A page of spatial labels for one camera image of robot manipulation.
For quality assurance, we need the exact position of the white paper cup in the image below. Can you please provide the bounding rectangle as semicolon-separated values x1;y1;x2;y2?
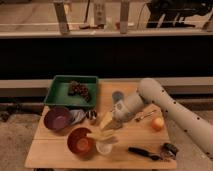
96;141;113;155

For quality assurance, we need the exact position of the metal fork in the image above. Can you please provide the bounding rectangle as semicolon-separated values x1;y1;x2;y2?
135;110;156;122

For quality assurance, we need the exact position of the yellow banana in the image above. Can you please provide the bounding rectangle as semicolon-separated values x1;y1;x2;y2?
86;130;118;144

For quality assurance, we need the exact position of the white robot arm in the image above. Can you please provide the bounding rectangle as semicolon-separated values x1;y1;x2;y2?
99;78;213;160

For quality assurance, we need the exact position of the grey crumpled cloth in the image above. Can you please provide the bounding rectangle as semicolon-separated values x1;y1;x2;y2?
70;109;86;125

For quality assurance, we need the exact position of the wooden table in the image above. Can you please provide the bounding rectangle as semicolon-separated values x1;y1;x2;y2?
24;80;178;170

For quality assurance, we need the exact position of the green plastic tray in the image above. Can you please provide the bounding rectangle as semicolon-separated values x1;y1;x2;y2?
44;75;98;109

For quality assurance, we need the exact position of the grey post right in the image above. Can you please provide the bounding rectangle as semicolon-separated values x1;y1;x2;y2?
120;0;130;34

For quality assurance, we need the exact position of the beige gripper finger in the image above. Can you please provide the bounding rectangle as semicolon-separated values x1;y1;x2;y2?
99;112;113;130
110;120;123;130

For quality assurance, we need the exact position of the purple bowl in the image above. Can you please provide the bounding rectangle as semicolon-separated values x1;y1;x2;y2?
44;107;72;131

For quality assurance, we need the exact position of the grey post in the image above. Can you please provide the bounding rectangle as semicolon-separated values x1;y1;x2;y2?
53;0;69;35
120;0;130;34

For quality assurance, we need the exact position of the orange apple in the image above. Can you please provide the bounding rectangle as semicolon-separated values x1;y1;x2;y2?
151;117;165;131

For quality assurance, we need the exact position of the black handled tool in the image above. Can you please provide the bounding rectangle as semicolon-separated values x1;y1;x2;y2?
128;147;161;161

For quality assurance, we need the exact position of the orange-red bowl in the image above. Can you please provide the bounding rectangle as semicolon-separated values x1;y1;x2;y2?
67;127;94;157

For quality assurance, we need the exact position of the black machine in background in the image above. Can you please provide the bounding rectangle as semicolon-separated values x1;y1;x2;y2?
147;0;213;28

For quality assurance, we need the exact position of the grey post left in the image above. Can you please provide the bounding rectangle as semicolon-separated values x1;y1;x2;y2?
53;0;69;35

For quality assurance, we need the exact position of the dark grape bunch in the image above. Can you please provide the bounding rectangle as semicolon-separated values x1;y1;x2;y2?
68;81;91;102

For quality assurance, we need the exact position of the small dark round object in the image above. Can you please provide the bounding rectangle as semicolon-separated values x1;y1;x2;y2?
163;143;179;158

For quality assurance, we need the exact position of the dark striped small object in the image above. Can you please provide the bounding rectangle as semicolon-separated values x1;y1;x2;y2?
86;110;97;121

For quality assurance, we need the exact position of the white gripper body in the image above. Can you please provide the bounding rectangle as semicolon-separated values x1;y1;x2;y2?
112;92;144;122

